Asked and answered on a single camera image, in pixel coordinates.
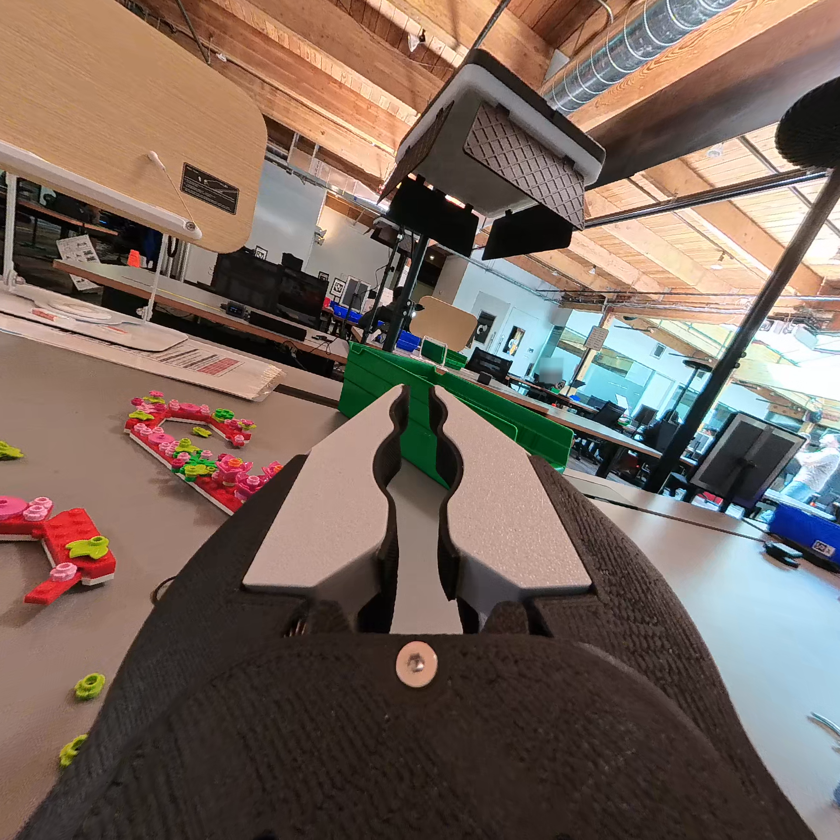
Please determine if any long background desk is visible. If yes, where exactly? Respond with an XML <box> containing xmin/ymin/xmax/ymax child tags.
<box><xmin>52</xmin><ymin>258</ymin><xmax>352</xmax><ymax>366</ymax></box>

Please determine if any silver ventilation duct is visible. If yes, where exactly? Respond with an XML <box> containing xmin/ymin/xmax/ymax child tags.
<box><xmin>543</xmin><ymin>0</ymin><xmax>742</xmax><ymax>118</ymax></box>

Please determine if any large red flowered lego frame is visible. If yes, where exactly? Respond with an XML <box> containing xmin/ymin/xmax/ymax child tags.
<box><xmin>123</xmin><ymin>390</ymin><xmax>284</xmax><ymax>517</ymax></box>

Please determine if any white red printed paper sheet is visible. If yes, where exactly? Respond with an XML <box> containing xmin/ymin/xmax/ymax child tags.
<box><xmin>0</xmin><ymin>311</ymin><xmax>286</xmax><ymax>403</ymax></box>

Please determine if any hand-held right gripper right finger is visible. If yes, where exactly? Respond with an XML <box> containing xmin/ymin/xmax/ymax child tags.
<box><xmin>430</xmin><ymin>387</ymin><xmax>593</xmax><ymax>631</ymax></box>

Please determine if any black support pole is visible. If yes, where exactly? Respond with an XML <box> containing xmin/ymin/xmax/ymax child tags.
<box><xmin>643</xmin><ymin>190</ymin><xmax>840</xmax><ymax>494</ymax></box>
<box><xmin>382</xmin><ymin>230</ymin><xmax>431</xmax><ymax>355</ymax></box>

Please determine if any blue storage bin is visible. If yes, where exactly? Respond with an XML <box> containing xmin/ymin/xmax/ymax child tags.
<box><xmin>768</xmin><ymin>500</ymin><xmax>840</xmax><ymax>573</ymax></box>

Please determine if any black round disc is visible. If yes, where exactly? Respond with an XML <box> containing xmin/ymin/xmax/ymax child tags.
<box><xmin>775</xmin><ymin>79</ymin><xmax>840</xmax><ymax>169</ymax></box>

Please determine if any green plastic bin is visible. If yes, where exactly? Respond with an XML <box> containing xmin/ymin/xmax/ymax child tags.
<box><xmin>338</xmin><ymin>341</ymin><xmax>575</xmax><ymax>492</ymax></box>

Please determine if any grey monitor on stand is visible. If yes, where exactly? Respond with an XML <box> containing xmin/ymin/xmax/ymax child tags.
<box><xmin>688</xmin><ymin>411</ymin><xmax>809</xmax><ymax>511</ymax></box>

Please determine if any small red flowered lego section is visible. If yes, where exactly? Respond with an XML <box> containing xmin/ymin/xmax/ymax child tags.
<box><xmin>0</xmin><ymin>495</ymin><xmax>118</xmax><ymax>605</ymax></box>

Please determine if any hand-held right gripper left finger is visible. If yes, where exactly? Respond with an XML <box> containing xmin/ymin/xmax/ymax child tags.
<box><xmin>243</xmin><ymin>385</ymin><xmax>409</xmax><ymax>634</ymax></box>

